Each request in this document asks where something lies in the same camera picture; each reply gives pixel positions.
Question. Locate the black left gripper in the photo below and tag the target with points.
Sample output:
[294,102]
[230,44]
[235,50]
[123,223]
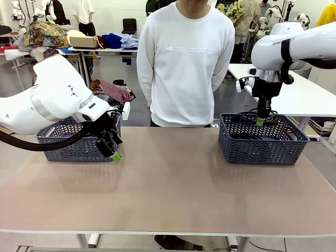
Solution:
[110,124]

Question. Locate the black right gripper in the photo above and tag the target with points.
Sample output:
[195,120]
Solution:
[266,88]

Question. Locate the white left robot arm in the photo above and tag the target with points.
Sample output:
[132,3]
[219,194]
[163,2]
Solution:
[52,92]

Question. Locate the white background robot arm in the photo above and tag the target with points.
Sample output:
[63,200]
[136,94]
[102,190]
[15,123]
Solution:
[303,18]
[270,13]
[17,10]

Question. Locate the blue-grey lattice plastic basket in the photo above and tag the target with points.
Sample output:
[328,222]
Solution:
[262,155]
[65,155]

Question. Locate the plaid clothes heap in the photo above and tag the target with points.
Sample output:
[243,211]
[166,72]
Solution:
[113,90]

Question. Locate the person in white sweatshirt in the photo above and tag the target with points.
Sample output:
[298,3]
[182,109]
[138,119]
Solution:
[183,78]

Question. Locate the person in beige jacket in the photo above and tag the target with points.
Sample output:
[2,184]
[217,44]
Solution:
[246,21]

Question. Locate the white background table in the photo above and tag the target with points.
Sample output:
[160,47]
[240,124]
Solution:
[110,50]

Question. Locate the white table leg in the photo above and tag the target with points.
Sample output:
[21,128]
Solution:
[93,240]
[241,244]

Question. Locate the black tripod pole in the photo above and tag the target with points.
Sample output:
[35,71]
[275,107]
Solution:
[287,13]

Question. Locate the yellow floral shirt person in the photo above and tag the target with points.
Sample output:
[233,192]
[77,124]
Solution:
[232,11]

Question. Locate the blue cloth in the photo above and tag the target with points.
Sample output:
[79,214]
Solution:
[111,40]

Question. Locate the light blue shirt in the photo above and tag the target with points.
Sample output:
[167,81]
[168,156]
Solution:
[128,42]

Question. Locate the closed flat cardboard box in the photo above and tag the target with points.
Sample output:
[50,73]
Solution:
[84,42]

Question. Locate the person in yellow jacket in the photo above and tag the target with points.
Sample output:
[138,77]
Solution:
[329,15]

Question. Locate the black chair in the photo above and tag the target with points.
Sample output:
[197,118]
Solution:
[129,26]

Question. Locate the black shoe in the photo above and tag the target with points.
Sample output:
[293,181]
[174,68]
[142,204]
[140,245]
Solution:
[178,242]

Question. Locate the pile of patterned clothes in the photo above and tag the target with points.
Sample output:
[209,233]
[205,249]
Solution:
[44,31]

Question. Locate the white ironing board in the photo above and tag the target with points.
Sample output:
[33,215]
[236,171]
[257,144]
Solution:
[15,53]

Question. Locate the person in white t-shirt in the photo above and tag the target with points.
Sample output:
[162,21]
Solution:
[82,10]

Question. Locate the person in black jacket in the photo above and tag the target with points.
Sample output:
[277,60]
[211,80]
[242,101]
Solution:
[59,10]

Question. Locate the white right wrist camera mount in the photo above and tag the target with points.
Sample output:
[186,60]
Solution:
[240,85]

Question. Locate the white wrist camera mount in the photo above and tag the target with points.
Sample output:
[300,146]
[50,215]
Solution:
[126,110]
[240,85]

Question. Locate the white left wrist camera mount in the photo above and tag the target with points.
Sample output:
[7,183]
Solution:
[126,110]

